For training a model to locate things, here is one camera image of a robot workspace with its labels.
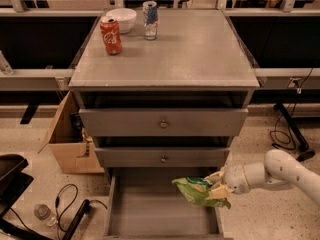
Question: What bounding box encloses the green rice chip bag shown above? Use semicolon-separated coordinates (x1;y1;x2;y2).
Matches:
172;177;231;209

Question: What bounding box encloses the clear plastic water bottle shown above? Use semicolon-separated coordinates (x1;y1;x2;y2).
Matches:
33;204;57;227

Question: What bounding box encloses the black desk leg right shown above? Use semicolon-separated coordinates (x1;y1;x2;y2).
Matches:
270;102;315;162

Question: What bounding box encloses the black bottle in box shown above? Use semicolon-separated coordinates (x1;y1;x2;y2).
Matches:
70;112;83;142

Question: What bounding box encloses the black cable on floor left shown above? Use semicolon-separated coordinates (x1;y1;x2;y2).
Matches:
53;183;108;240

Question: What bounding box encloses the red soda can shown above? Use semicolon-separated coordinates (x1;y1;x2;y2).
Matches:
100;16;122;55

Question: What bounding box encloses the black cable on floor right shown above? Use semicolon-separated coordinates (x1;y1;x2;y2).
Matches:
269;67;314;163

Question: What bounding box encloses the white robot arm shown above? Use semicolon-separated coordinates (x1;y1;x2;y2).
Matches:
205;149;320;205

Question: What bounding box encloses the middle grey drawer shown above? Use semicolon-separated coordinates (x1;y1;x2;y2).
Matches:
95;147;230;168

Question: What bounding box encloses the black cable on floor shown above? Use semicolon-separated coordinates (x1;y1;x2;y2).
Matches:
269;67;314;163
53;183;108;240

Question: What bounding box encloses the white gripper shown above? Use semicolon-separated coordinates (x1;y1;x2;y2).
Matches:
205;165;250;200

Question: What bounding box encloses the grey drawer cabinet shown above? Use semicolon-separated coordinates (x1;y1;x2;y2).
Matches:
68;8;261;178

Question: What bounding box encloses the blue silver energy drink can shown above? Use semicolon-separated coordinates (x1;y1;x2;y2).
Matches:
143;1;158;40

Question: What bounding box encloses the cardboard box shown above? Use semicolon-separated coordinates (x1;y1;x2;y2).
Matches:
39;92;104;174

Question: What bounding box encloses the top grey drawer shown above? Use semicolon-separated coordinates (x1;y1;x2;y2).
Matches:
79;108;248;137

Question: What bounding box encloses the open bottom grey drawer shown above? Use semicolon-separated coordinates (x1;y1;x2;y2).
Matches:
103;167;223;240

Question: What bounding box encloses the white bowl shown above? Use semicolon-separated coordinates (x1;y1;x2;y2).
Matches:
106;8;137;34

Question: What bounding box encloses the black chair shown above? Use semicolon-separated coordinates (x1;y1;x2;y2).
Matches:
0;154;51;240

